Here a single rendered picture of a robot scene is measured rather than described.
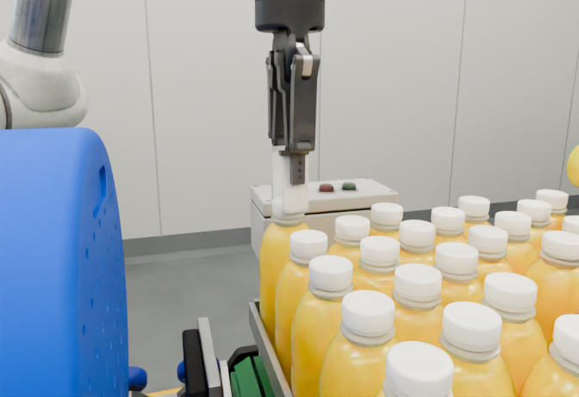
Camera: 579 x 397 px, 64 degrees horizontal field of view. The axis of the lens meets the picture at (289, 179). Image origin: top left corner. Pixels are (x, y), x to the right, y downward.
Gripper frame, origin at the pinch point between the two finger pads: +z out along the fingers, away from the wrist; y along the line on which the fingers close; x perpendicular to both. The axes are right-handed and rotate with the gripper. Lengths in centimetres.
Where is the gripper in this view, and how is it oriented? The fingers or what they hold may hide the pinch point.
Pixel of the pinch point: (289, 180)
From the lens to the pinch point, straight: 54.3
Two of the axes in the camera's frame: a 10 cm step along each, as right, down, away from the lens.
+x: 9.6, -0.6, 2.6
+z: 0.0, 9.7, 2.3
